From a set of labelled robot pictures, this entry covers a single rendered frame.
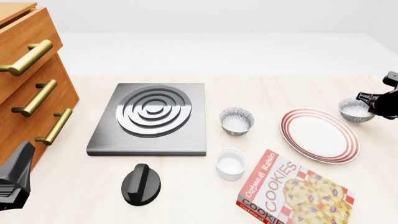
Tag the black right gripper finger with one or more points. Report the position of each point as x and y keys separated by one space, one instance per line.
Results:
x=385 y=108

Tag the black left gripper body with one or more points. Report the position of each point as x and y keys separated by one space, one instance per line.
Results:
x=12 y=196

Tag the round black stove knob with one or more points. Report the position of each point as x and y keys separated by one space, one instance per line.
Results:
x=141 y=186

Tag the white plate with red rings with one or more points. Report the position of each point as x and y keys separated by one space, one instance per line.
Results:
x=320 y=136

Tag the oatmeal raisin cookies box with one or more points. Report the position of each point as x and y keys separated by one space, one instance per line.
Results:
x=289 y=193

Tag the small white ramekin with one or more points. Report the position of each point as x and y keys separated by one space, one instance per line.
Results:
x=230 y=165

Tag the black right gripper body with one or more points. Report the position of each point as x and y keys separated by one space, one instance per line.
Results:
x=368 y=96

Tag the wooden cabinet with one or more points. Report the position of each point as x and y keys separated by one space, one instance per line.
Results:
x=12 y=10

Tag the patterned black and white bowl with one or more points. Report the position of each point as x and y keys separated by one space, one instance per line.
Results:
x=353 y=110
x=236 y=122

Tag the flat black stove plate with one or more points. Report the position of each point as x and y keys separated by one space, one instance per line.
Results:
x=186 y=140

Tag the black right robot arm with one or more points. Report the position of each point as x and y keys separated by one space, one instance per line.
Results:
x=392 y=79

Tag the wooden drawer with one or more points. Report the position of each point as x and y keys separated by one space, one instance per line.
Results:
x=18 y=35
x=43 y=74
x=66 y=98

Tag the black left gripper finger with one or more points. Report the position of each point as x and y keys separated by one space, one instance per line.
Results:
x=20 y=163

